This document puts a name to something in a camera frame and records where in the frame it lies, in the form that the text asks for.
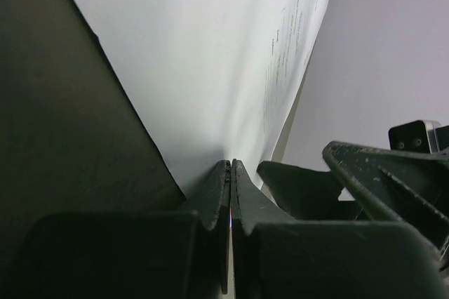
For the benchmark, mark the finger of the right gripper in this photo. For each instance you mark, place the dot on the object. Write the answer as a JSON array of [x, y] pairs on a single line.
[[395, 185], [306, 194]]

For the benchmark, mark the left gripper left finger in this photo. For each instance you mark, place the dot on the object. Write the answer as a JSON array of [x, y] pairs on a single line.
[[170, 254]]

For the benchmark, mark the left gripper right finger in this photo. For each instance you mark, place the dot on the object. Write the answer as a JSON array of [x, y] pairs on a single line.
[[277, 256]]

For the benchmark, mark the white paper sheet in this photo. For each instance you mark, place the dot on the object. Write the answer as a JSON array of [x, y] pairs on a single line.
[[210, 79]]

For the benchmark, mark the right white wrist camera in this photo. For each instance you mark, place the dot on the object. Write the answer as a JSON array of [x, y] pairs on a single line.
[[422, 136]]

